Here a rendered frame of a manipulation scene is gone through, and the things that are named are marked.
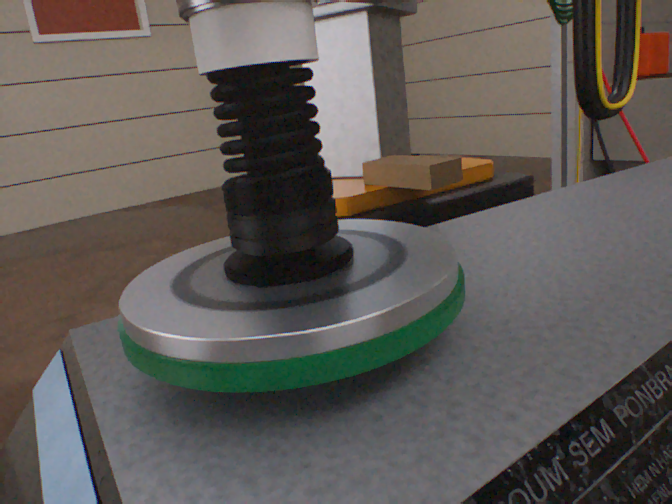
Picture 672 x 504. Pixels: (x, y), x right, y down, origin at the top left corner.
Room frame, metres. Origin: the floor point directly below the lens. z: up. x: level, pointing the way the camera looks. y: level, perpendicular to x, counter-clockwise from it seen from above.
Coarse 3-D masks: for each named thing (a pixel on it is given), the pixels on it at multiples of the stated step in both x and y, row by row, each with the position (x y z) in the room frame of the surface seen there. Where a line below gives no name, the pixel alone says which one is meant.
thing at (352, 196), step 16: (464, 160) 1.32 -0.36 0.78; (480, 160) 1.28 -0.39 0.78; (464, 176) 1.18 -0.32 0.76; (480, 176) 1.21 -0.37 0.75; (336, 192) 1.10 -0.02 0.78; (352, 192) 1.07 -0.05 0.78; (368, 192) 1.06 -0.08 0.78; (384, 192) 1.07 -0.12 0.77; (400, 192) 1.09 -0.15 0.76; (416, 192) 1.11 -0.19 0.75; (432, 192) 1.14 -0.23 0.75; (352, 208) 1.03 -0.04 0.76; (368, 208) 1.05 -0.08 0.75
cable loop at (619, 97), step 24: (576, 0) 0.71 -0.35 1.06; (600, 0) 0.70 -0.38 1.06; (624, 0) 0.85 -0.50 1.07; (576, 24) 0.71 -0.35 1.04; (600, 24) 0.70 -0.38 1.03; (624, 24) 0.84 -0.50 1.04; (576, 48) 0.71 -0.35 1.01; (600, 48) 0.70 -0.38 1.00; (624, 48) 0.84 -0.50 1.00; (576, 72) 0.72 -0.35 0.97; (600, 72) 0.70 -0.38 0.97; (624, 72) 0.84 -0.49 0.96; (576, 96) 0.73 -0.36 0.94; (600, 96) 0.71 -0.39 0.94; (624, 96) 0.81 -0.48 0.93
